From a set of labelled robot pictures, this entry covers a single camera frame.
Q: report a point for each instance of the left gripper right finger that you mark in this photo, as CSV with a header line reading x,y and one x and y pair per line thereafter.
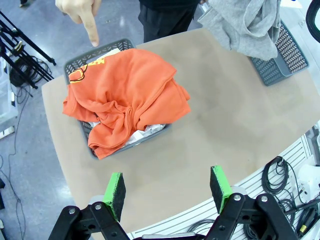
x,y
221,190

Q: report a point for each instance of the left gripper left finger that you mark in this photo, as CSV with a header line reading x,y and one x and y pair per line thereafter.
x,y
115,195

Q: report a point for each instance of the white black-print T-shirt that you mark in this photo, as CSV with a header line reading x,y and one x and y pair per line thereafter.
x,y
147,131

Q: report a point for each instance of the orange T-shirt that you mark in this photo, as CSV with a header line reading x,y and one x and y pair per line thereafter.
x,y
130,90

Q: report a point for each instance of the grey pants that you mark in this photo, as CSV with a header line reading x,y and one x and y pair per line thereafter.
x,y
245,27

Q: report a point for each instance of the person's right hand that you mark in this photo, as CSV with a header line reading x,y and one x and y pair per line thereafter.
x,y
80,10

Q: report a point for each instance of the white slotted mounting plate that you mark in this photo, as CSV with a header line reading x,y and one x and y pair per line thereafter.
x,y
250,192

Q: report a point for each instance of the grey plastic lattice basket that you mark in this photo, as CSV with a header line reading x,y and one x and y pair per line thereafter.
x,y
287,60
75,65

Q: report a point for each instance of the clear plastic storage bin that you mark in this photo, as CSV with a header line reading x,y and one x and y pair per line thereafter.
x,y
6,95

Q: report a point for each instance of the black tripod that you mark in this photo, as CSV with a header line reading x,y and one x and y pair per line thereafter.
x,y
22,47

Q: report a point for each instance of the person in black T-shirt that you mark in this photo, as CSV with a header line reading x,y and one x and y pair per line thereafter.
x,y
165,20

